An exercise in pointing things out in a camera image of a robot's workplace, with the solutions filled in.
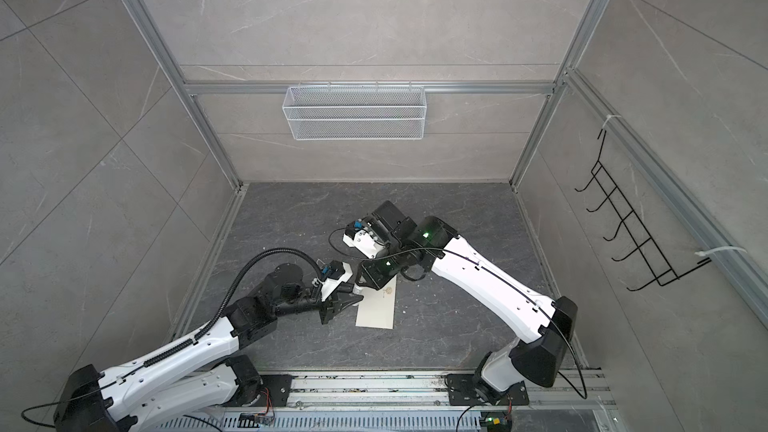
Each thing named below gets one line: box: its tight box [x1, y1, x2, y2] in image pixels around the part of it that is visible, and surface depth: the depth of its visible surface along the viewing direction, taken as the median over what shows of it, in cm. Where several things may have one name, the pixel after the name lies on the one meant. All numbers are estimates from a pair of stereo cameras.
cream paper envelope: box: [354, 274, 397, 329], surface depth 88 cm
